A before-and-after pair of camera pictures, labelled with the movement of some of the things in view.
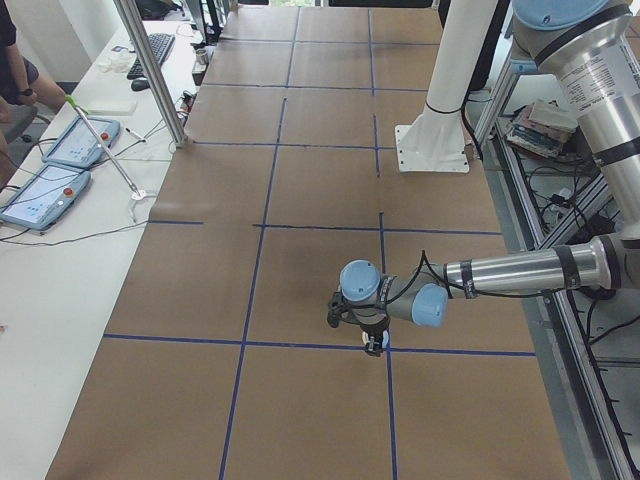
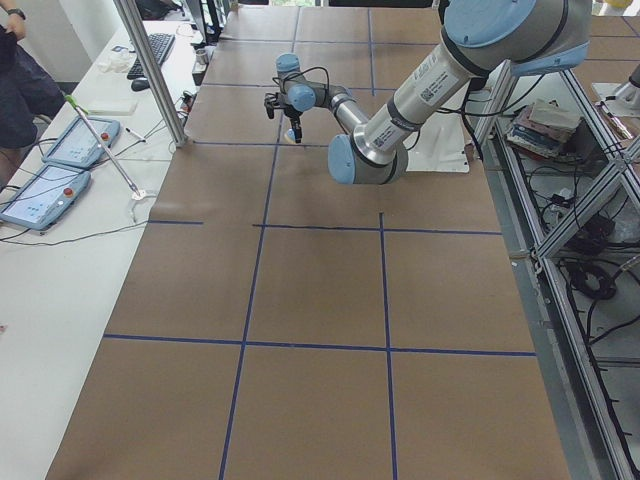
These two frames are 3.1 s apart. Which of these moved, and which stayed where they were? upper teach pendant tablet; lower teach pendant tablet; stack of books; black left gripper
Moved: black left gripper
Stayed: upper teach pendant tablet; stack of books; lower teach pendant tablet
